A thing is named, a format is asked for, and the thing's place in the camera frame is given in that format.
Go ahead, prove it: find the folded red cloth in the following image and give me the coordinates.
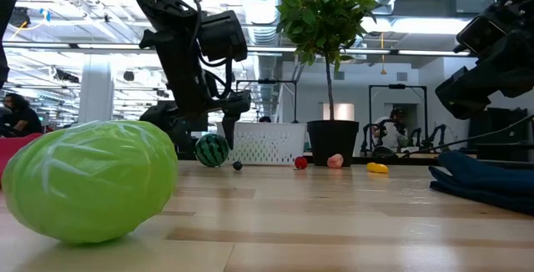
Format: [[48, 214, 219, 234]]
[[0, 133, 43, 181]]

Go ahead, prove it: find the white building column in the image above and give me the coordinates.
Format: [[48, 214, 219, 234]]
[[78, 54, 115, 123]]

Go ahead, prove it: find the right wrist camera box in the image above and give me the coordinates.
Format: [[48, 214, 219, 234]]
[[456, 15, 509, 55]]

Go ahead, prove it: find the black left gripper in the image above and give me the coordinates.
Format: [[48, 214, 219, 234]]
[[144, 90, 253, 151]]

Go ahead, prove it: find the large green toy cabbage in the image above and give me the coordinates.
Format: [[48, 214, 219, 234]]
[[1, 120, 179, 244]]

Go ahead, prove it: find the small pink toy fruit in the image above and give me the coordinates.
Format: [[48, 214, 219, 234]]
[[326, 153, 345, 169]]

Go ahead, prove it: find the black background cabinet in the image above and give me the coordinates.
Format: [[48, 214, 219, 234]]
[[469, 106, 534, 161]]

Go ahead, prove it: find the black background station frame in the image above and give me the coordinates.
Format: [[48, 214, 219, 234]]
[[368, 83, 429, 152]]

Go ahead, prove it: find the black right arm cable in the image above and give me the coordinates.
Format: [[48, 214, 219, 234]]
[[400, 113, 534, 159]]

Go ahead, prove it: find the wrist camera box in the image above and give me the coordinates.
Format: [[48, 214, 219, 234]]
[[456, 15, 509, 55], [199, 10, 249, 63]]

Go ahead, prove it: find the striped green toy watermelon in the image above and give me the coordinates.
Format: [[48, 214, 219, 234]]
[[194, 133, 231, 169]]

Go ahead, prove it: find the person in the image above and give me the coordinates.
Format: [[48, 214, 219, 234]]
[[0, 93, 43, 139], [372, 107, 408, 152]]

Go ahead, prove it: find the folded dark blue cloth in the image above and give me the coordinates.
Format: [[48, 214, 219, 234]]
[[429, 150, 534, 215]]

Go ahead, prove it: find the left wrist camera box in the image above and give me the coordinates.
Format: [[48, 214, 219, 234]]
[[199, 10, 249, 63]]

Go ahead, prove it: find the green plant in black pot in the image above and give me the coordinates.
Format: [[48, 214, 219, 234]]
[[275, 0, 380, 168]]

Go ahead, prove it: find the white perforated plastic basket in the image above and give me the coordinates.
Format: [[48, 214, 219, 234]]
[[216, 121, 308, 165]]

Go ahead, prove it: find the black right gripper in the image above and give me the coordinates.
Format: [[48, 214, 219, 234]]
[[435, 25, 534, 121]]

